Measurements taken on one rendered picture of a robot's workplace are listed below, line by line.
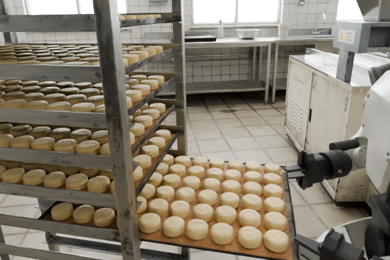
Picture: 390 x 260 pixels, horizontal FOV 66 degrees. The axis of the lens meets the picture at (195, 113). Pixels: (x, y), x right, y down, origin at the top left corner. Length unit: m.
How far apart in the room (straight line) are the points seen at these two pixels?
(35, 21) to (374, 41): 1.74
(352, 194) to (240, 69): 3.13
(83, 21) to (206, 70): 4.24
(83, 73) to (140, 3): 4.05
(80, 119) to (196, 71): 4.17
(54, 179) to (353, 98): 1.60
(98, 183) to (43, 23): 0.35
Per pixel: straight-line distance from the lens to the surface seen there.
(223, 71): 4.82
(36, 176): 0.82
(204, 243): 0.71
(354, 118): 1.97
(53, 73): 0.63
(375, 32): 1.99
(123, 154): 0.57
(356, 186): 2.18
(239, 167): 0.95
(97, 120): 0.61
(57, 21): 0.60
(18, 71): 0.68
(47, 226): 0.82
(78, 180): 0.76
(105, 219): 0.77
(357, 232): 1.01
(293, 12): 5.09
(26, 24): 0.64
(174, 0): 0.95
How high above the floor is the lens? 1.24
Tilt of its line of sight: 19 degrees down
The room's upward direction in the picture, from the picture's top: 1 degrees counter-clockwise
